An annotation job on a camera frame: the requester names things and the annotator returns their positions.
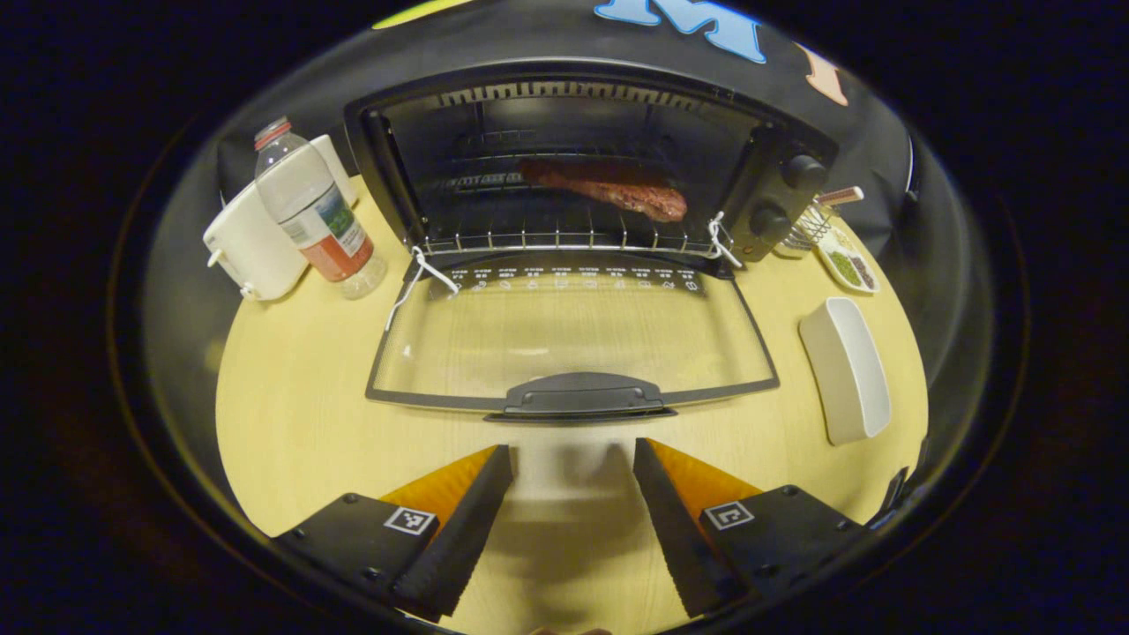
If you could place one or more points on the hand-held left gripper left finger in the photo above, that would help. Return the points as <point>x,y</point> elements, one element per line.
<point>467,529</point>

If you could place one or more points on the white divided plate with beans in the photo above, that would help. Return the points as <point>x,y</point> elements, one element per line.
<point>847,265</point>

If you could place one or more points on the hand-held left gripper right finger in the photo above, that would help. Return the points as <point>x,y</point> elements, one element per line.
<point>675,529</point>

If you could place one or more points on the black electric oven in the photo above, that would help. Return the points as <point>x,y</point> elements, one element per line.
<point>573,397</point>

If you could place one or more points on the white toaster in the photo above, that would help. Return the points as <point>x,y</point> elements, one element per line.
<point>251,251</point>

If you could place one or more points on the clear plastic water bottle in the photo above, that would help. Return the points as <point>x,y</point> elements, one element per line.
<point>313,212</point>

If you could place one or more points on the white rectangular dish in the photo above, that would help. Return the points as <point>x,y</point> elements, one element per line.
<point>847,370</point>

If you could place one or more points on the reddish brown meat piece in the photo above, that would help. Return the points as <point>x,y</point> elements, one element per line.
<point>617,190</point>

